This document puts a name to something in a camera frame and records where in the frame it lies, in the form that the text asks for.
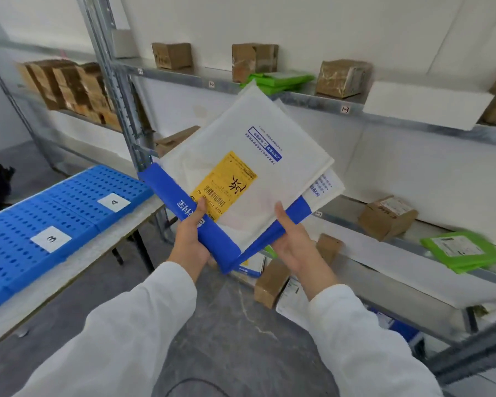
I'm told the person's left forearm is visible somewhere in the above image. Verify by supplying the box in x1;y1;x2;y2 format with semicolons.
14;260;199;397

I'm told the brown box with black handwriting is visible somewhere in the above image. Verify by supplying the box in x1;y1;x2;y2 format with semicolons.
151;41;193;71

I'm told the blue white mailer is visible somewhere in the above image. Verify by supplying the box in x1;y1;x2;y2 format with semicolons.
225;167;346;274

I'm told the grey metal shelf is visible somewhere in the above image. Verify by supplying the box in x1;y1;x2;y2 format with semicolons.
76;0;496;387
0;8;149;178

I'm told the person's right forearm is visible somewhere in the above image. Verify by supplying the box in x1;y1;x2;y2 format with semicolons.
305;283;444;397

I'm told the stack of brown cardboard boxes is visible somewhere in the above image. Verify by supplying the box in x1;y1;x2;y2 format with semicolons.
16;58;123;133

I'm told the brown box with white label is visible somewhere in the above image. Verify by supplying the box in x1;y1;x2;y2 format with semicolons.
357;195;419;243

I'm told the small brown box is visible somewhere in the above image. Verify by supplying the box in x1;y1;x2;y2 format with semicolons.
254;257;293;310
315;233;344;266

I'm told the white number card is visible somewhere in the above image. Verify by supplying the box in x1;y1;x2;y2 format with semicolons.
97;192;132;213
30;226;73;254

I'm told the white cardboard box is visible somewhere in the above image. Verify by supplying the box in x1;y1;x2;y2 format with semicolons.
362;79;496;132

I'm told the black looped cable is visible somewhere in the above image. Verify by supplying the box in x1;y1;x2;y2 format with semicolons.
164;377;233;397

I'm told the tape-wrapped brown box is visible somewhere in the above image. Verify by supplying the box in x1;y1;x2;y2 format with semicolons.
231;42;280;84
315;59;374;99

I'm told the oblong brown box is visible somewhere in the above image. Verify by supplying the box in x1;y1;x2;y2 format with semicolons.
155;125;202;158

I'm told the person's left hand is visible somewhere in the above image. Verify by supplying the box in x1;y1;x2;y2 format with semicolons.
167;197;212;285

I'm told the person's right hand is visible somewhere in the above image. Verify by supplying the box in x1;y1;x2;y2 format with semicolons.
271;201;341;302

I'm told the black metal table frame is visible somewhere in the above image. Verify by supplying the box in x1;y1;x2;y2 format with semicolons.
110;228;156;275

